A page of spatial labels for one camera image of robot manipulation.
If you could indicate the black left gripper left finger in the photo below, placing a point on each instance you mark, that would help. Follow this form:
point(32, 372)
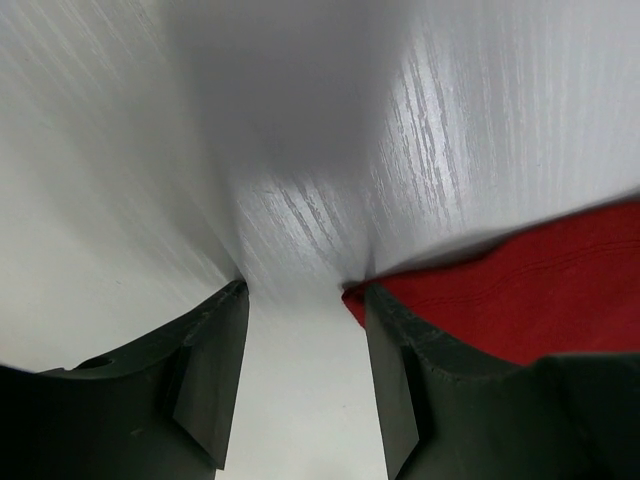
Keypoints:
point(158, 407)

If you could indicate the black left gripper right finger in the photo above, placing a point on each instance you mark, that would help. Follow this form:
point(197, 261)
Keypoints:
point(450, 411)

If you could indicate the dark red t-shirt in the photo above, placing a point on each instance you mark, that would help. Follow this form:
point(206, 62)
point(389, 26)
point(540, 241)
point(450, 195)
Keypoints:
point(570, 285)

